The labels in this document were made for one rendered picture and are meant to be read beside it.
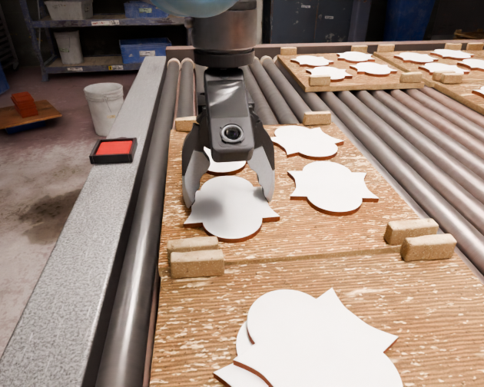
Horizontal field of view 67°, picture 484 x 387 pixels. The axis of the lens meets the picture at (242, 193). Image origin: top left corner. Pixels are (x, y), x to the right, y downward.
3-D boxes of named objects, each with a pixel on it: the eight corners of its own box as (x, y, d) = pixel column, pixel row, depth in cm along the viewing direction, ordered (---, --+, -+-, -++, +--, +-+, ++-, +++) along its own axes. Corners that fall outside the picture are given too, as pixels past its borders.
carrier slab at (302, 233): (159, 278, 43) (157, 267, 42) (170, 136, 77) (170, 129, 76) (439, 252, 47) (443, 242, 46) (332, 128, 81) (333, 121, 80)
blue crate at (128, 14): (124, 18, 436) (122, 3, 428) (131, 14, 469) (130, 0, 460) (167, 18, 438) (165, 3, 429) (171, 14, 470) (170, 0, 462)
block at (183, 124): (176, 132, 75) (174, 119, 74) (176, 129, 77) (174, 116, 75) (205, 130, 76) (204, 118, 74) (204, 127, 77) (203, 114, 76)
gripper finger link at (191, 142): (204, 178, 50) (231, 123, 47) (205, 184, 49) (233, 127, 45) (171, 167, 49) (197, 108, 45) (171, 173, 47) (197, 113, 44)
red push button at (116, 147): (96, 162, 69) (94, 155, 68) (102, 148, 74) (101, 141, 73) (129, 160, 69) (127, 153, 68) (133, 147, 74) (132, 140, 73)
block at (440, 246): (404, 262, 43) (410, 245, 41) (397, 253, 44) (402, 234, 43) (453, 259, 43) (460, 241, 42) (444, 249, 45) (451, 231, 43)
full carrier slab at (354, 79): (304, 92, 103) (306, 76, 100) (276, 58, 137) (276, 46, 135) (423, 88, 106) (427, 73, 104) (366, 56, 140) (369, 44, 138)
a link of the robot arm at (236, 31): (263, 11, 38) (183, 11, 37) (261, 57, 40) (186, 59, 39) (251, 4, 44) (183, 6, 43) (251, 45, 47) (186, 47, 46)
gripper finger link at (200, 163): (189, 190, 56) (214, 138, 52) (190, 213, 51) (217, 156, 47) (170, 183, 55) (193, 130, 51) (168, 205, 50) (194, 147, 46)
